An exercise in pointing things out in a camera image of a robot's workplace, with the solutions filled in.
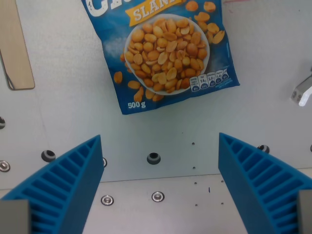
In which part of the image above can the white plastic hook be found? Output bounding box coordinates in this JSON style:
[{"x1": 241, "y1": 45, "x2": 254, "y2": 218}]
[{"x1": 298, "y1": 87, "x2": 312, "y2": 107}]

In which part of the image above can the blue salted peanuts bag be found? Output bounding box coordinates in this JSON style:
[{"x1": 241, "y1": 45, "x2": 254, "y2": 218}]
[{"x1": 81, "y1": 0, "x2": 241, "y2": 116}]

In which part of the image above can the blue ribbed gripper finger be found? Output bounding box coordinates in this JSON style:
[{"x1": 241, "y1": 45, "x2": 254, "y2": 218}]
[
  {"x1": 217, "y1": 132, "x2": 312, "y2": 234},
  {"x1": 0, "y1": 134, "x2": 104, "y2": 234}
]

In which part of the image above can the aluminium block bracket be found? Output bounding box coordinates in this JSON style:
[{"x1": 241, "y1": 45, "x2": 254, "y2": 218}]
[{"x1": 290, "y1": 66, "x2": 312, "y2": 103}]

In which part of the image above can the light wooden board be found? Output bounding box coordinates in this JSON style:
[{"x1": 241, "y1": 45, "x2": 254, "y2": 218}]
[{"x1": 0, "y1": 0, "x2": 36, "y2": 91}]

